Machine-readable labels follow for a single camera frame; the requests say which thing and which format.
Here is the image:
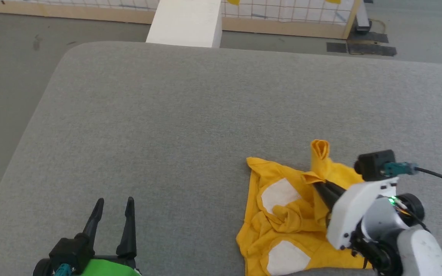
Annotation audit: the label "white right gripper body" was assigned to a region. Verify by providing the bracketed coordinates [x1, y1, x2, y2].
[326, 178, 399, 251]

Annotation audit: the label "thin yellowish floor cable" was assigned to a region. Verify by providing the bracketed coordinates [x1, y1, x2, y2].
[370, 18, 387, 36]

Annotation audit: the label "lemon print partition screen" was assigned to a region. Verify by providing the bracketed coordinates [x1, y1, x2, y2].
[0, 0, 362, 40]

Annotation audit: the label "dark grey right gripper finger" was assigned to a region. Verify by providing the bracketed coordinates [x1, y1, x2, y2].
[315, 180, 347, 199]
[312, 183, 338, 213]

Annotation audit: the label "yellow cartoon print garment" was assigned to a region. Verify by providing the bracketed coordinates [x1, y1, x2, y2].
[236, 139, 376, 276]

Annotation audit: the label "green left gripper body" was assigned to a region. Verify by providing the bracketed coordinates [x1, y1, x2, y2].
[76, 254, 142, 276]

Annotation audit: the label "black floor plates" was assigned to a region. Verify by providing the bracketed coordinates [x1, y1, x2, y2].
[326, 32, 397, 57]

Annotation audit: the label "grey metal screen foot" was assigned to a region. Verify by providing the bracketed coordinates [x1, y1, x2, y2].
[355, 0, 372, 33]

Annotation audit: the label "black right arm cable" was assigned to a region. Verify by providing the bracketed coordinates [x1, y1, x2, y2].
[414, 166, 442, 191]

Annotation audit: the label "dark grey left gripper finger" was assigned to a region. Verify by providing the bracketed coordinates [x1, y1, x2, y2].
[116, 197, 137, 258]
[82, 198, 105, 241]

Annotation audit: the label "grey fabric sofa cushion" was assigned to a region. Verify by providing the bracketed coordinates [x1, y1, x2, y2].
[0, 41, 442, 276]

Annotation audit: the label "white rectangular block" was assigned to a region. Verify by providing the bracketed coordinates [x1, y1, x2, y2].
[145, 0, 223, 49]

